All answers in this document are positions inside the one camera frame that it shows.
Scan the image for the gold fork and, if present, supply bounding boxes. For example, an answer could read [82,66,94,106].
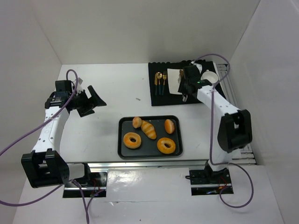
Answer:
[162,71,167,96]

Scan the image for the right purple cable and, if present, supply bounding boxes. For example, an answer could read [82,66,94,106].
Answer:
[190,53,254,208]

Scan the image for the round bun right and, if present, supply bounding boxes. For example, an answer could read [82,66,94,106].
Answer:
[164,119,175,134]

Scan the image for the black baking tray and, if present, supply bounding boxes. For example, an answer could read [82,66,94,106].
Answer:
[117,115,184,160]

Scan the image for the glazed donut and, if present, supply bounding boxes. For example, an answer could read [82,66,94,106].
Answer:
[157,138,176,154]
[123,132,142,149]

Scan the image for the aluminium front rail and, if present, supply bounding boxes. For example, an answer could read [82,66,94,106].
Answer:
[67,159,236,169]

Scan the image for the gold knife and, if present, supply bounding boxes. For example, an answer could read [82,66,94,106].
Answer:
[154,73,158,96]

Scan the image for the white square plate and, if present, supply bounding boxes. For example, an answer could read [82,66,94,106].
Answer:
[167,68,203,95]

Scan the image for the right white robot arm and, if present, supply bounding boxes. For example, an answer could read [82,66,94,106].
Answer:
[178,65,252,180]

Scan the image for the small round bun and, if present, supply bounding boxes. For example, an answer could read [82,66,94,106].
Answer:
[132,117,142,129]

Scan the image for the white cup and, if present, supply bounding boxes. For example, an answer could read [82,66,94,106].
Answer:
[201,70,219,84]

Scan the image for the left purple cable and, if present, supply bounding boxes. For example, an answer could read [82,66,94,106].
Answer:
[0,69,106,224]

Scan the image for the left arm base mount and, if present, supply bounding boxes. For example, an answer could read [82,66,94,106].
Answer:
[63,163,108,198]

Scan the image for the glazed donut left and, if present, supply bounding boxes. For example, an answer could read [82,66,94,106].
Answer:
[123,132,142,149]

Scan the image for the chocolate croissant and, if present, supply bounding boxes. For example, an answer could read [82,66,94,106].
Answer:
[179,70,184,79]

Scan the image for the purple cable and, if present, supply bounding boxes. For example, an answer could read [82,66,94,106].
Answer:
[0,69,106,224]
[190,53,254,208]

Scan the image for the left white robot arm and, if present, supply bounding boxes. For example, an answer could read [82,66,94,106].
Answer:
[21,80,106,188]

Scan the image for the black placemat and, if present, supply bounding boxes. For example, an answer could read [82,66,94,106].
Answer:
[148,60,227,107]

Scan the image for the metal tongs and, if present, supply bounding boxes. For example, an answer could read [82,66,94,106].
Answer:
[182,93,188,102]

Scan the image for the glazed donut right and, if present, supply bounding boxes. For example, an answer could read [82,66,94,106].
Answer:
[157,138,176,154]

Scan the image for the gold spoon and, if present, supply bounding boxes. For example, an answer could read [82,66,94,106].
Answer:
[157,72,163,95]

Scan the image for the striped long bread roll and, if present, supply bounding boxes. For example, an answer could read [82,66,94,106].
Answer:
[141,120,157,140]

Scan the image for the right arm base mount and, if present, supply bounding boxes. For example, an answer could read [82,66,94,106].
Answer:
[185,162,234,196]

